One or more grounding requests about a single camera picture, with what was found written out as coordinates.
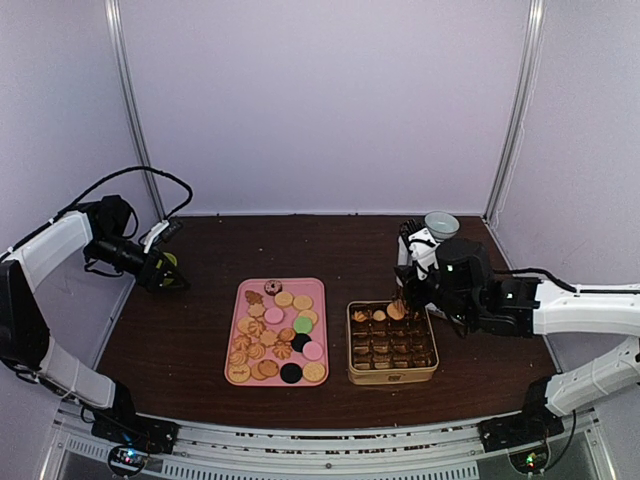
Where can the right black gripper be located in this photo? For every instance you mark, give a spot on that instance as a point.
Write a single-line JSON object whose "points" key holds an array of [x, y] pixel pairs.
{"points": [[415, 300]]}

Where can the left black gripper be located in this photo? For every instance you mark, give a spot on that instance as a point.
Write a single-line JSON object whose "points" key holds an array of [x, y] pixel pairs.
{"points": [[151, 275]]}

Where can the plain round brown cookie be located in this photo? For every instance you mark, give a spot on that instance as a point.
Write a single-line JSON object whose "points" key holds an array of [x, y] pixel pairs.
{"points": [[396, 310]]}

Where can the metal serving tongs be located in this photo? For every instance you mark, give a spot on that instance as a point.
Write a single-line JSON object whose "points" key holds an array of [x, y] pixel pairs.
{"points": [[401, 270]]}

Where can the brown leaf cookie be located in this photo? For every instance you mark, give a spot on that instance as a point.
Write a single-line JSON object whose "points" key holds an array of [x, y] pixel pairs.
{"points": [[359, 316]]}

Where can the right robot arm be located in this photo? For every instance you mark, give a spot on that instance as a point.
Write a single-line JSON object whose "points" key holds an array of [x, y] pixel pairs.
{"points": [[456, 277]]}

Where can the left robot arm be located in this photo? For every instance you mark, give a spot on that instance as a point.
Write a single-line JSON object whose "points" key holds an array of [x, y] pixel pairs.
{"points": [[43, 300]]}

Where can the silver tin lid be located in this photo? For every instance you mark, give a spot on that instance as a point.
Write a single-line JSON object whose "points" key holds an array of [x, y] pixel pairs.
{"points": [[437, 312]]}

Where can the green plastic bowl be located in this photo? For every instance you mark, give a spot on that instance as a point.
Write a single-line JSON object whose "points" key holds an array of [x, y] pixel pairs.
{"points": [[171, 259]]}

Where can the gold cookie tin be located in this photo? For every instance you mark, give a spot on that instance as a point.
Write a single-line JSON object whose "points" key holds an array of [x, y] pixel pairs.
{"points": [[389, 352]]}

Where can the pale ceramic bowl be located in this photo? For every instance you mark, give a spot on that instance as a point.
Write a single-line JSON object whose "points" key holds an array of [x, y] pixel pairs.
{"points": [[441, 225]]}

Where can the chocolate sprinkle donut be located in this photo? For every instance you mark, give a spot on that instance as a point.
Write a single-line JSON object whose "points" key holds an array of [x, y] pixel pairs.
{"points": [[272, 287]]}

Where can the pink sandwich cookie upper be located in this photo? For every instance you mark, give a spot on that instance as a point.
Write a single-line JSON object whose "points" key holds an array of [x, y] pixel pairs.
{"points": [[274, 315]]}

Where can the pink sandwich cookie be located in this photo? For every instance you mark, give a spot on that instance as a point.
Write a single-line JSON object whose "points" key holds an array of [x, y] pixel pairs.
{"points": [[313, 351], [274, 315]]}

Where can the beige round biscuit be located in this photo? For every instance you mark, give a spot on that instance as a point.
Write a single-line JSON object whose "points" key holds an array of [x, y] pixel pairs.
{"points": [[283, 299], [302, 302], [310, 314]]}

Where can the beige round biscuit top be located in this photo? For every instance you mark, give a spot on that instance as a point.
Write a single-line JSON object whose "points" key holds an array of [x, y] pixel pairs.
{"points": [[283, 299]]}

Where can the biscuit with pink stick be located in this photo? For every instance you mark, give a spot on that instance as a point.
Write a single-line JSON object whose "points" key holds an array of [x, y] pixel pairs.
{"points": [[238, 374]]}

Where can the pink plastic tray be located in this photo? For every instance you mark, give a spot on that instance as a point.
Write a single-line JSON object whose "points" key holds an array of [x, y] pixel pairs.
{"points": [[266, 348]]}

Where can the green sandwich cookie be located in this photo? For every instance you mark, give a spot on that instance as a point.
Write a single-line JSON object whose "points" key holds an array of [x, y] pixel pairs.
{"points": [[303, 325]]}

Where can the pink sandwich cookie lower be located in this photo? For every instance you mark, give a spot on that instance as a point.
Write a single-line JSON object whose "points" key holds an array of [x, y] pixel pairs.
{"points": [[313, 351]]}

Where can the black sandwich cookie upper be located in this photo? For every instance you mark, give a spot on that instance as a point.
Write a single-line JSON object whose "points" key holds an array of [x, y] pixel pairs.
{"points": [[299, 341]]}

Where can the black sandwich cookie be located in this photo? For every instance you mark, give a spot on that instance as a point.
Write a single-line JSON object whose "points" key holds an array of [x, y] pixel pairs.
{"points": [[299, 341], [291, 373]]}

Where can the beige round biscuit corner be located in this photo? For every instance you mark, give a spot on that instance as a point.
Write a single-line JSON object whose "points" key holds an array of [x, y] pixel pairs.
{"points": [[314, 372]]}

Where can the black sandwich cookie lower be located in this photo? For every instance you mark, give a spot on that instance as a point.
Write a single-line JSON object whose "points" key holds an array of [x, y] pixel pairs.
{"points": [[291, 373]]}

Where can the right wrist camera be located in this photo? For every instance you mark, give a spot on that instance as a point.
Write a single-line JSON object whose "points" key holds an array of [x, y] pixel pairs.
{"points": [[417, 248]]}

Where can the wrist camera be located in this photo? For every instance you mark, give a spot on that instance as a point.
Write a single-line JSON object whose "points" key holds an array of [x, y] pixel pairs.
{"points": [[417, 248], [162, 231]]}

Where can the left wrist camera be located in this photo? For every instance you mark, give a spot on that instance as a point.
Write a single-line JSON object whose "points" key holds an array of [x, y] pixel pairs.
{"points": [[162, 231]]}

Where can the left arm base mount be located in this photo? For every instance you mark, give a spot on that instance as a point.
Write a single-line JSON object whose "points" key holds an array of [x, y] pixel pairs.
{"points": [[133, 448]]}

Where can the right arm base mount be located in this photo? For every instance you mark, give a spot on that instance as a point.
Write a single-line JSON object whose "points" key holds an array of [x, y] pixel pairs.
{"points": [[525, 439]]}

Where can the right aluminium frame post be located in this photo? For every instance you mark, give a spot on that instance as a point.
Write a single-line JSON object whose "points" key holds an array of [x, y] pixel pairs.
{"points": [[515, 127]]}

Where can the aluminium frame post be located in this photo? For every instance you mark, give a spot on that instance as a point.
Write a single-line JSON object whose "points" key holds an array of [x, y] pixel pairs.
{"points": [[515, 127], [116, 31]]}

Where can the left aluminium frame post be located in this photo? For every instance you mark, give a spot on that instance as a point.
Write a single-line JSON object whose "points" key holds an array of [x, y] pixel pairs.
{"points": [[116, 31]]}

